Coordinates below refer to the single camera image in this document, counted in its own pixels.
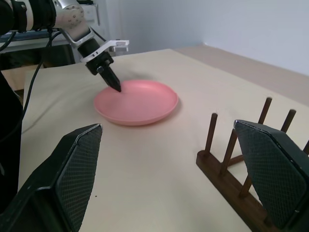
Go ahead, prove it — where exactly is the beige table cover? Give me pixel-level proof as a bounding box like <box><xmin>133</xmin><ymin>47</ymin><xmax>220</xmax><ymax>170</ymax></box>
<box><xmin>18</xmin><ymin>48</ymin><xmax>309</xmax><ymax>232</ymax></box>

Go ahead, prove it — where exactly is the grey background desk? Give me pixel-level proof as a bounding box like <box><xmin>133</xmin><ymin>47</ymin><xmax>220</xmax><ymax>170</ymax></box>
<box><xmin>0</xmin><ymin>30</ymin><xmax>82</xmax><ymax>71</ymax></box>

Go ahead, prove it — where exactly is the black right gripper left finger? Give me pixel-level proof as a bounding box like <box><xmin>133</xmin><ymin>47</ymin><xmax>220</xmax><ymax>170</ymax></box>
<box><xmin>0</xmin><ymin>123</ymin><xmax>104</xmax><ymax>232</ymax></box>

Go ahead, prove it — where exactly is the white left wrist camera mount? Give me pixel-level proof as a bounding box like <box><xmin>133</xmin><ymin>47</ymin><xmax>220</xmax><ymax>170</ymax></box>
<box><xmin>80</xmin><ymin>39</ymin><xmax>130</xmax><ymax>64</ymax></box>

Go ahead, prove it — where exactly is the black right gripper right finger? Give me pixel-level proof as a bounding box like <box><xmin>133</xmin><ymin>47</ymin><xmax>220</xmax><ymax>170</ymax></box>
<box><xmin>233</xmin><ymin>119</ymin><xmax>309</xmax><ymax>230</ymax></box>

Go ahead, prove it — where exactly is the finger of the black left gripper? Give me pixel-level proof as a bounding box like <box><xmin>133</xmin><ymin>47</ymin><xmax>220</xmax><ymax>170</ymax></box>
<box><xmin>98</xmin><ymin>68</ymin><xmax>121</xmax><ymax>92</ymax></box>
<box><xmin>102</xmin><ymin>65</ymin><xmax>122</xmax><ymax>92</ymax></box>

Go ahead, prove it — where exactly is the wooden dish rack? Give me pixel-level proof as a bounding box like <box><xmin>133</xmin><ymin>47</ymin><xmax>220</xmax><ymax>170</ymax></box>
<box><xmin>196</xmin><ymin>97</ymin><xmax>309</xmax><ymax>232</ymax></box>

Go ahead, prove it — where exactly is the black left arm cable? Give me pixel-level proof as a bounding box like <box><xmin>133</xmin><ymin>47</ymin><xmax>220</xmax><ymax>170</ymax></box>
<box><xmin>0</xmin><ymin>28</ymin><xmax>64</xmax><ymax>144</ymax></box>

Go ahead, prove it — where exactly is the black robot body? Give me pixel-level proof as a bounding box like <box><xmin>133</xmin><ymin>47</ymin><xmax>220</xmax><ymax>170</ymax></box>
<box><xmin>0</xmin><ymin>71</ymin><xmax>24</xmax><ymax>203</ymax></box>

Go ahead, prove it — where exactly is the pink plate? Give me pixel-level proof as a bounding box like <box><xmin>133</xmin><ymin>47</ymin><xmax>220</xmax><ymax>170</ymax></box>
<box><xmin>93</xmin><ymin>79</ymin><xmax>179</xmax><ymax>127</ymax></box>

